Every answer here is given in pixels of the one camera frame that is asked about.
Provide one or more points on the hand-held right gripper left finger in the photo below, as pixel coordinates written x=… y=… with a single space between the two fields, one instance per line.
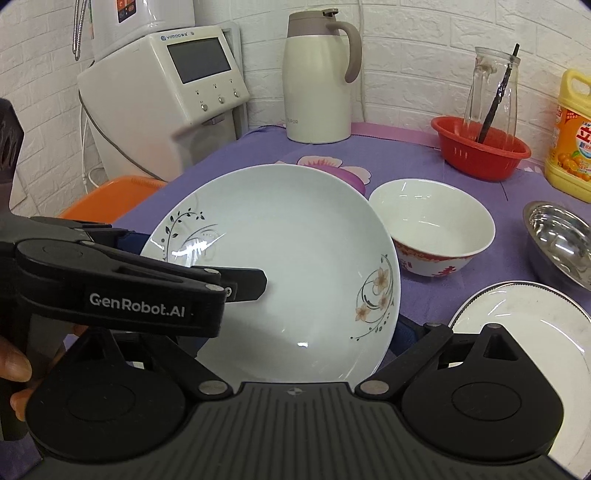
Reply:
x=187 y=367

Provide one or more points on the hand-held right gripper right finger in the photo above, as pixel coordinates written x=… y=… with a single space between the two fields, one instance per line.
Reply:
x=407 y=334

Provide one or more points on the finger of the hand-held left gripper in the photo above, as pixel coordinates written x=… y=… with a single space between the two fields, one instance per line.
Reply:
x=242 y=284
x=131 y=242

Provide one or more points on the white floral plate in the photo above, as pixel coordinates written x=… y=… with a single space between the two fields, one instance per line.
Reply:
x=286 y=267

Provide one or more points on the person's left hand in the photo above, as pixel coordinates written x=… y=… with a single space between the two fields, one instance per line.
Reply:
x=11 y=364

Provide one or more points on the orange plastic stool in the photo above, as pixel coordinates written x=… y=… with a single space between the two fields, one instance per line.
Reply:
x=111 y=196

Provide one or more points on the white bowl with red pattern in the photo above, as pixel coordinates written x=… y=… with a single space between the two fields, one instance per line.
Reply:
x=429 y=226

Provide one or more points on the white plate with patterned rim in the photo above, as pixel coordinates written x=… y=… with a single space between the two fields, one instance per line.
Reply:
x=531 y=318

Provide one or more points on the white countertop water dispenser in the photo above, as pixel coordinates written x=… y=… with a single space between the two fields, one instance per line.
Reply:
x=152 y=115

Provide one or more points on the stainless steel bowl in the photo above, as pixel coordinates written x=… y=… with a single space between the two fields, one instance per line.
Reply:
x=561 y=244

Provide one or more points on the purple floral tablecloth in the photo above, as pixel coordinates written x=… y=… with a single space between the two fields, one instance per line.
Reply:
x=406 y=152

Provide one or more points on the red plastic bowl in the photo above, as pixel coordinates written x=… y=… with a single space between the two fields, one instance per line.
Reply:
x=480 y=157

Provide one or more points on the cream thermos jug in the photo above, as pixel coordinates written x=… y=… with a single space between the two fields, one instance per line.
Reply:
x=314 y=83

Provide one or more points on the yellow detergent bottle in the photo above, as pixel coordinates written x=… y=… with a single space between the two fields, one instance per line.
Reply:
x=570 y=143

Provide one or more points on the clear glass with utensil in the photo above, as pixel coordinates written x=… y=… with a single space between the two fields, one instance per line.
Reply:
x=496 y=99

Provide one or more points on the clear glass bottle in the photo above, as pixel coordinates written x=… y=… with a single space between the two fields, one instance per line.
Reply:
x=489 y=87

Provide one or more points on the white wall water purifier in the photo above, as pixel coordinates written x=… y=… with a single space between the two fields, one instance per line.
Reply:
x=147 y=18

